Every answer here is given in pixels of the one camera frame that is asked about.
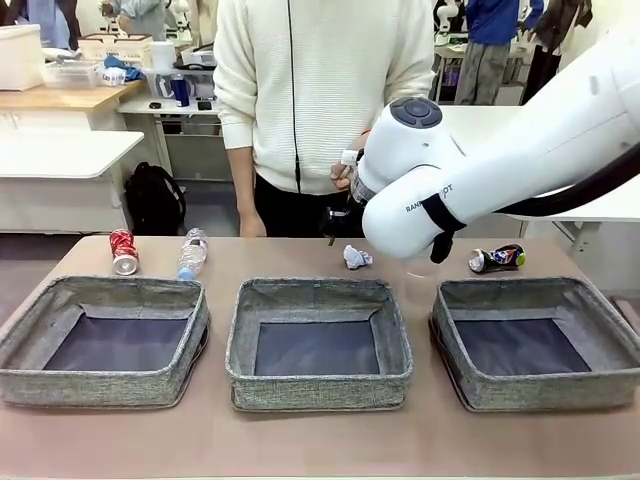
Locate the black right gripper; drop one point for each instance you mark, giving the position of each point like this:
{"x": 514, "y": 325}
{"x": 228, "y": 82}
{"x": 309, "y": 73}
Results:
{"x": 339, "y": 225}

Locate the white paper ball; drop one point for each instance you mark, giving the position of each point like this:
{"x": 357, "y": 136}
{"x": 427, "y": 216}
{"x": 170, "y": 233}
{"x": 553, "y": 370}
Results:
{"x": 356, "y": 257}

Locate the clear plastic water bottle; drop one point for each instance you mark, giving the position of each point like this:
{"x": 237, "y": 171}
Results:
{"x": 192, "y": 255}

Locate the crushed black Pepsi can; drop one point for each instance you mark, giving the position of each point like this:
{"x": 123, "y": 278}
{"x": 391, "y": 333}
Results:
{"x": 500, "y": 257}

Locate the crushed red soda can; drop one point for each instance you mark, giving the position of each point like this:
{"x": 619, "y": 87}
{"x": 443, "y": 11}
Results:
{"x": 122, "y": 245}

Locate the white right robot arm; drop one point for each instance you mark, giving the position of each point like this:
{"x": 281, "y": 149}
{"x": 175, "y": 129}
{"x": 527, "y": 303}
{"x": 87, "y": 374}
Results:
{"x": 500, "y": 160}

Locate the person's right forearm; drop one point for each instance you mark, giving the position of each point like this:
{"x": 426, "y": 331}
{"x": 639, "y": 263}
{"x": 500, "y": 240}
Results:
{"x": 245, "y": 200}

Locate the person's left hand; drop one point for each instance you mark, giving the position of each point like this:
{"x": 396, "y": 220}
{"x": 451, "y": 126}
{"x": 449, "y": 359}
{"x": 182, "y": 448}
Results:
{"x": 344, "y": 175}

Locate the person in white sweater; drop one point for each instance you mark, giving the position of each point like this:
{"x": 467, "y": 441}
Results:
{"x": 320, "y": 100}

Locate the grey fabric basket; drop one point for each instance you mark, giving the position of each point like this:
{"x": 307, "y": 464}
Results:
{"x": 540, "y": 395}
{"x": 320, "y": 390}
{"x": 100, "y": 387}

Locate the black backpack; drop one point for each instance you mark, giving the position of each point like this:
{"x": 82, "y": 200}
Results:
{"x": 152, "y": 200}

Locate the blue bottle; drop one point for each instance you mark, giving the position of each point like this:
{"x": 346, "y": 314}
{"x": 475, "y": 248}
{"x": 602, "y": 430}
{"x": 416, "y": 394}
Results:
{"x": 181, "y": 92}

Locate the white projector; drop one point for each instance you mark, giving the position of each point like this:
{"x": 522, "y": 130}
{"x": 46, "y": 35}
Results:
{"x": 200, "y": 57}

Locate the clear plastic drawer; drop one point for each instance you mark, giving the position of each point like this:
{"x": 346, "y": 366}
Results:
{"x": 157, "y": 82}

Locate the white desk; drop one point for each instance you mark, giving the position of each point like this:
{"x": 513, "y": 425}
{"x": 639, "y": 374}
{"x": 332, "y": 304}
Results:
{"x": 135, "y": 106}

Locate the background white robot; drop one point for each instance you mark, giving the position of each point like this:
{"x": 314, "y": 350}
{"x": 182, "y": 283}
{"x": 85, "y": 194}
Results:
{"x": 447, "y": 12}

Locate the background person in blue top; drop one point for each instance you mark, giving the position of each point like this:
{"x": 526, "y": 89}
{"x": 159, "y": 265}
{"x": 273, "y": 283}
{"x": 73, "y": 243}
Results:
{"x": 495, "y": 20}

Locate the background person in dark jacket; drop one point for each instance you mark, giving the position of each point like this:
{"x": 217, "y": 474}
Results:
{"x": 545, "y": 70}

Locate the blue cloth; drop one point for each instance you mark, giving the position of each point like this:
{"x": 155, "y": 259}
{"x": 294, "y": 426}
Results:
{"x": 132, "y": 70}

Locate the white printed packet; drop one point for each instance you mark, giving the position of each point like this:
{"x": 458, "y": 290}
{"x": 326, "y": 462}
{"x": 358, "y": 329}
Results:
{"x": 112, "y": 77}

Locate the white crate with cutouts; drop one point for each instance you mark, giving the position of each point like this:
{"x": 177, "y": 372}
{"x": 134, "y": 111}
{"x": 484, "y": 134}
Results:
{"x": 115, "y": 50}

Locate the white table with rounded edge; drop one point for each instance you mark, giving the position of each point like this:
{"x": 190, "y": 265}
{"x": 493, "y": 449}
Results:
{"x": 60, "y": 150}

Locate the background person in light shirt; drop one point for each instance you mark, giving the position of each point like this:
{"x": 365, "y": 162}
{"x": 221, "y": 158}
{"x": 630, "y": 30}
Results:
{"x": 140, "y": 15}

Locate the clear plastic basket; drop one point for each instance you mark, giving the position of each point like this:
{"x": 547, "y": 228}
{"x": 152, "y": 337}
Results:
{"x": 70, "y": 75}

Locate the wooden top counter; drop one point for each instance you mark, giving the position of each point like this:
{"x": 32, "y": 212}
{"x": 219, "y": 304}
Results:
{"x": 50, "y": 97}

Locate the background person in blue shirt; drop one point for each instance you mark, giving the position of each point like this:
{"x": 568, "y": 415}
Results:
{"x": 50, "y": 25}

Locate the white storage box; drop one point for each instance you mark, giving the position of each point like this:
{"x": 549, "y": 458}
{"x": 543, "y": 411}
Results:
{"x": 20, "y": 60}

